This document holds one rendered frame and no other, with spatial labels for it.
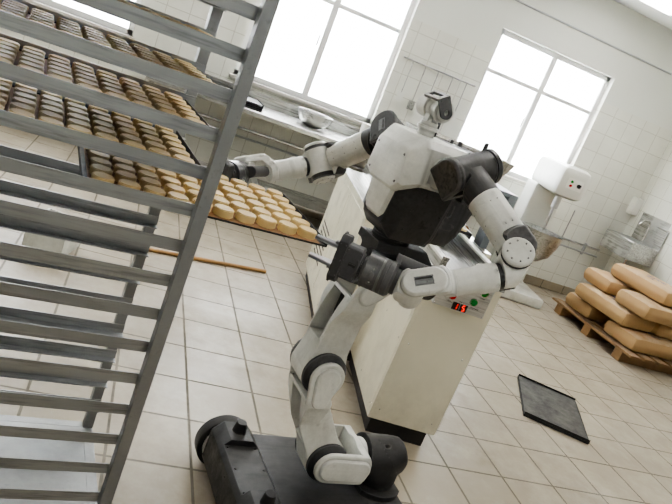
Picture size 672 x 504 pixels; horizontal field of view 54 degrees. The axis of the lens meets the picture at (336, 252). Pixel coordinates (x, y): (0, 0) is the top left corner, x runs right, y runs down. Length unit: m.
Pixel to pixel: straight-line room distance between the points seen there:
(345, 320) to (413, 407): 1.18
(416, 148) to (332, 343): 0.64
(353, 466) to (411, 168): 1.01
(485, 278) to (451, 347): 1.42
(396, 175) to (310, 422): 0.83
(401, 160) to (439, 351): 1.33
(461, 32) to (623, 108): 2.05
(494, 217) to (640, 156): 6.42
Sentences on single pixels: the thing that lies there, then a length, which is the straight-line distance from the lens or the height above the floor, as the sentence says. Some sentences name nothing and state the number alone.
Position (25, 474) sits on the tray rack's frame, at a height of 0.15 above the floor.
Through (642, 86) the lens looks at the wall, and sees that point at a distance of 7.85.
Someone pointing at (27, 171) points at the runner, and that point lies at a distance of 1.49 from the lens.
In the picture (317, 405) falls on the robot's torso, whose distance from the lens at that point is 2.05.
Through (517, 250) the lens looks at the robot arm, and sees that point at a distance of 1.60.
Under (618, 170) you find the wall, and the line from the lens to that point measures 7.92.
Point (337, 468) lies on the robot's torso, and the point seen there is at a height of 0.29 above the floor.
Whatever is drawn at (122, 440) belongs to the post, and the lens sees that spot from 1.78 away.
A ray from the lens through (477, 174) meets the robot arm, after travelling 1.71.
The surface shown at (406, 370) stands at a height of 0.36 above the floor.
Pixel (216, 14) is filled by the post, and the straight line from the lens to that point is 1.89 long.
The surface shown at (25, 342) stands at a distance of 2.13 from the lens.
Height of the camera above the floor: 1.47
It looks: 15 degrees down
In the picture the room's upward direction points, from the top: 22 degrees clockwise
